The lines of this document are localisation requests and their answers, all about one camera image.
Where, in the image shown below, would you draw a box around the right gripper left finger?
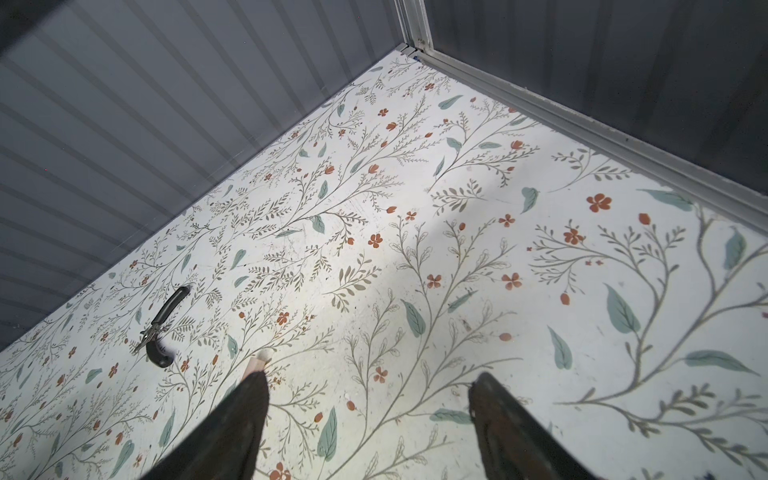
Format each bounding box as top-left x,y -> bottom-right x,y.
144,371 -> 269,480

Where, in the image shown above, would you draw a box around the black handled pliers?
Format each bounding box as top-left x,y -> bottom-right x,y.
132,285 -> 191,369

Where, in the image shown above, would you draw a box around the translucent pink pen cap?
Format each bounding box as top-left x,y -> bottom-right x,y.
242,350 -> 271,380

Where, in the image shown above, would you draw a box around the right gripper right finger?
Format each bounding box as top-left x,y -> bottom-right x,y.
468,372 -> 596,480

